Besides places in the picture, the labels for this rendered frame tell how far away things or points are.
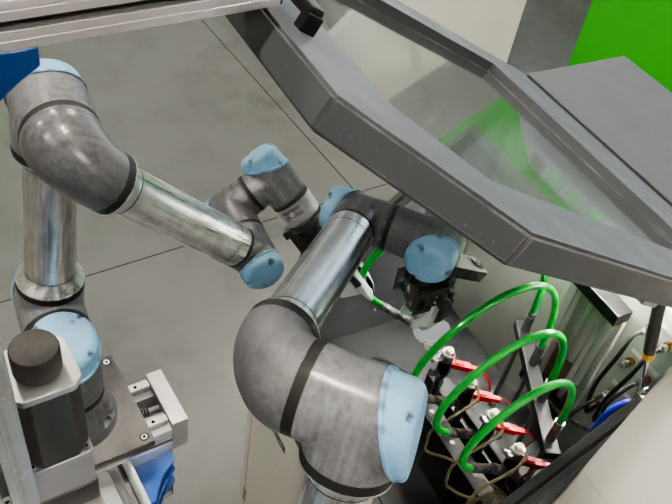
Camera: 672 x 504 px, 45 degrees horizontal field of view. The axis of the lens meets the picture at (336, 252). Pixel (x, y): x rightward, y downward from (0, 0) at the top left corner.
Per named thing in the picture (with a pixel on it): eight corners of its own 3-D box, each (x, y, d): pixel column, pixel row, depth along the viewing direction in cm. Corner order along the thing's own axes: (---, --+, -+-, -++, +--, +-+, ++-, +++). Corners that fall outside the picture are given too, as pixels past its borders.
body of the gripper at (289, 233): (321, 265, 160) (286, 219, 156) (357, 246, 157) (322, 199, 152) (316, 286, 153) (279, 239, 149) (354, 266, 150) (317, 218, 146)
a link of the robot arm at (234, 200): (207, 242, 140) (257, 206, 140) (187, 202, 147) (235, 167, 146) (230, 263, 147) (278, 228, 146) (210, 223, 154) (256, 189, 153)
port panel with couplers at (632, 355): (585, 401, 166) (645, 301, 144) (597, 396, 167) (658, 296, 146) (627, 452, 158) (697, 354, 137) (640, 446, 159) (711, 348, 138)
